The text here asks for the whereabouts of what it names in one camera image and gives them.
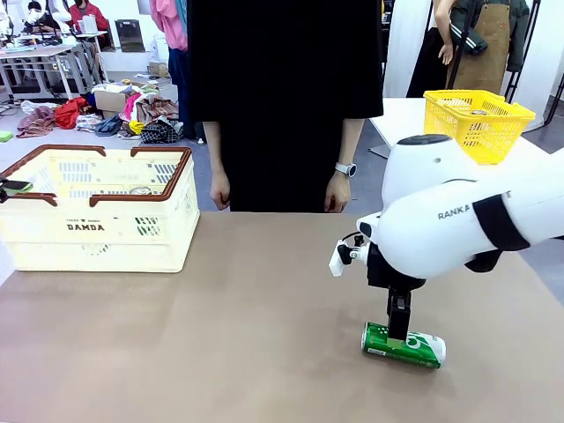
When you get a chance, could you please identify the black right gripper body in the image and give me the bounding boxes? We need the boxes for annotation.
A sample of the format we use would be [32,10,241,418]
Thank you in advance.
[367,243,427,293]

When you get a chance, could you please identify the green drink can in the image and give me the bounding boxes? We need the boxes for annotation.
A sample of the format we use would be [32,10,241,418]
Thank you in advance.
[360,321,448,369]

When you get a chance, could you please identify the person's right forearm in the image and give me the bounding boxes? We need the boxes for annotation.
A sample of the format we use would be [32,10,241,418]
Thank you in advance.
[202,121,226,173]

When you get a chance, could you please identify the person's left forearm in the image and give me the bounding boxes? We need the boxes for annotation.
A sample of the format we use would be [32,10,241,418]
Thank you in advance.
[337,118,367,167]

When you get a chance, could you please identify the cream basket with brown rim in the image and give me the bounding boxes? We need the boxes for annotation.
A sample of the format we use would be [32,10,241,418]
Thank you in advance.
[0,145,202,273]

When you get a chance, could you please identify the yellow plastic shopping basket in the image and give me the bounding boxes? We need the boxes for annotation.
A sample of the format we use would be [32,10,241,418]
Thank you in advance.
[423,89,537,167]

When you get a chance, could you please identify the person's left hand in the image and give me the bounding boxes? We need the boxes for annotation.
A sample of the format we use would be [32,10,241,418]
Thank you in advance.
[324,173,353,213]

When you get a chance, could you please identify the person's right hand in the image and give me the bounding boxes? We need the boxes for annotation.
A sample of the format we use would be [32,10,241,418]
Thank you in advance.
[209,169,232,211]

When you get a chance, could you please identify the patterned pink cloth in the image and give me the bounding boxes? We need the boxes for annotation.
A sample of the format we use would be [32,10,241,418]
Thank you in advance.
[16,100,59,138]

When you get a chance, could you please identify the red cloth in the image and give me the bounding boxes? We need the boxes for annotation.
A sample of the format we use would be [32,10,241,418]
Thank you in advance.
[54,97,90,130]

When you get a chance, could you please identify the blue denim cloth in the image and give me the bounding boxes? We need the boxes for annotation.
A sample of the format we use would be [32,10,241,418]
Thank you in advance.
[93,115,125,137]

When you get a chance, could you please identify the open cardboard box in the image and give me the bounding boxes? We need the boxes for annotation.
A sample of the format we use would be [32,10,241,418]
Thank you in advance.
[93,83,143,118]

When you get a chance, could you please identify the grey background desk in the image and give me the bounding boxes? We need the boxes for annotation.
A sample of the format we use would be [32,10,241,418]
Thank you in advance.
[0,41,109,100]

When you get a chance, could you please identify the black white checkered bag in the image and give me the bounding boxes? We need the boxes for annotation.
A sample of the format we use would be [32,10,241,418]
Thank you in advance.
[140,119,184,145]

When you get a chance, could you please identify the white side table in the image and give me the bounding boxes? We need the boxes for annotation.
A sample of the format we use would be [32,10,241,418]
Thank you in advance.
[368,97,564,156]

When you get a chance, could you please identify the colourful clothes pile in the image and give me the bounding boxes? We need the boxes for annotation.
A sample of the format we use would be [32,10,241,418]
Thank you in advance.
[124,87,181,133]

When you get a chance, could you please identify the seated person with black hair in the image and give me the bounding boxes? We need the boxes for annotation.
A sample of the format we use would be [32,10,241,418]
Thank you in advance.
[25,2,55,33]

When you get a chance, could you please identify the person in red jacket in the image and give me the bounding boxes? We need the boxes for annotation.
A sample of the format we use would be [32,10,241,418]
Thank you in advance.
[68,0,110,44]

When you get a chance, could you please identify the black sign board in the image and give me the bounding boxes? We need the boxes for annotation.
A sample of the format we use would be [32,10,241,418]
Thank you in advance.
[115,19,147,54]

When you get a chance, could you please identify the blue hanging garment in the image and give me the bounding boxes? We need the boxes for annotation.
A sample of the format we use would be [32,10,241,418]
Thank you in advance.
[167,46,196,140]

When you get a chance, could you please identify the person's black dress torso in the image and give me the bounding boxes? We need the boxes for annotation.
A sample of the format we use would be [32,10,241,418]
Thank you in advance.
[187,0,385,214]

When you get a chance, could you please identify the pink hanging garment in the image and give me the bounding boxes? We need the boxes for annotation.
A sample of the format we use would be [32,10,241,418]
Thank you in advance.
[148,0,190,53]

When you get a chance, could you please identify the mannequin with brown apron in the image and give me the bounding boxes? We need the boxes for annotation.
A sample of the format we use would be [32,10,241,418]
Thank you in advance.
[434,0,531,96]

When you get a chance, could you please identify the black stand poles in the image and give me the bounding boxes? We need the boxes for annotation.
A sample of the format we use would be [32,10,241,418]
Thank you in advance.
[501,0,544,105]

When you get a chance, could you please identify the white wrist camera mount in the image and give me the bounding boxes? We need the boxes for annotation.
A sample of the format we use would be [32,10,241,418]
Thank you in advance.
[328,240,369,278]

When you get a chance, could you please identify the black arm strap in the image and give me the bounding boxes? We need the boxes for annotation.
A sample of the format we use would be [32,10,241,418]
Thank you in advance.
[472,192,531,253]

